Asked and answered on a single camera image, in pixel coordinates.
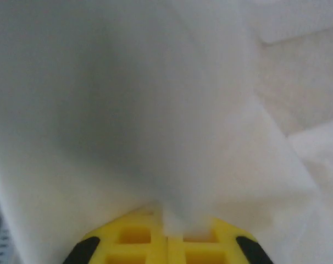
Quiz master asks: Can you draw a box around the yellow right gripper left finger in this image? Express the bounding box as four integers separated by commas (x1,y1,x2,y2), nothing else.
64,207,168,264

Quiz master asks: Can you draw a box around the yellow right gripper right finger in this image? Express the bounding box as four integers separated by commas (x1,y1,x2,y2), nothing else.
168,216,273,264

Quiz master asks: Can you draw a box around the white t-shirt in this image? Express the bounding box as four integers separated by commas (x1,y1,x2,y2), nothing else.
0,0,333,264

